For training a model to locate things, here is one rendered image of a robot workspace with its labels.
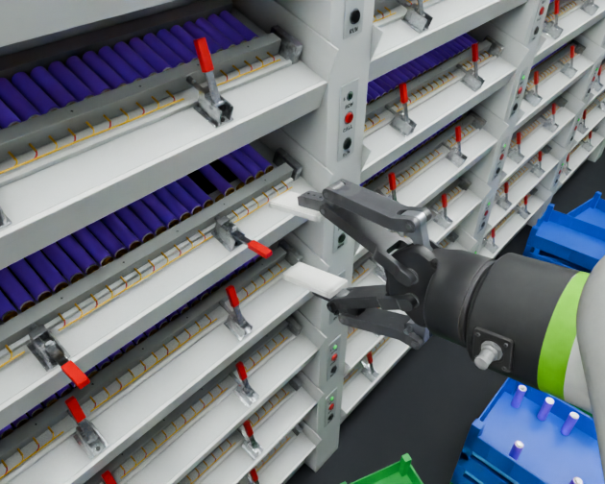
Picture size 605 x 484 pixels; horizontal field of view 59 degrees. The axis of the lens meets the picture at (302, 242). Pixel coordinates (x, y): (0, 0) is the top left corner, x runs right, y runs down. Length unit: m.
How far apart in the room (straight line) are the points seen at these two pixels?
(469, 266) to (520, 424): 0.90
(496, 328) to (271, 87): 0.44
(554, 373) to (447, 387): 1.33
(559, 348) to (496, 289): 0.06
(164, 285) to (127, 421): 0.21
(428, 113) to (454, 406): 0.92
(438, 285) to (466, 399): 1.30
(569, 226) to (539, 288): 1.92
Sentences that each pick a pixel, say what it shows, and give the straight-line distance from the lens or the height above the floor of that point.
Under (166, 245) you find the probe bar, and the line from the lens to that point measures 0.71.
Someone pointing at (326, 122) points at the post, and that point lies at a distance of 0.78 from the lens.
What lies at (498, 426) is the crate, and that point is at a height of 0.32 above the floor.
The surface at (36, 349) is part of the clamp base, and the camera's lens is 0.66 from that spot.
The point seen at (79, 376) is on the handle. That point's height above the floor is 0.92.
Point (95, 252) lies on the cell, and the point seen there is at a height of 0.94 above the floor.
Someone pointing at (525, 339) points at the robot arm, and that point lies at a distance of 0.40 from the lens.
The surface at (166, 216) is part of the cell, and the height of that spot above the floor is 0.94.
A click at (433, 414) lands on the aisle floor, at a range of 1.66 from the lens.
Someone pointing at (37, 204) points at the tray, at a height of 1.08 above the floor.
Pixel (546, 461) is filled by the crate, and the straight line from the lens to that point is 1.28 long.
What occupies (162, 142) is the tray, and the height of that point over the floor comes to 1.08.
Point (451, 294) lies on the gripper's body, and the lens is 0.42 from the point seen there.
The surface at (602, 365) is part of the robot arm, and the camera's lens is 0.26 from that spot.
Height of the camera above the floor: 1.37
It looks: 40 degrees down
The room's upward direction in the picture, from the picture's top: straight up
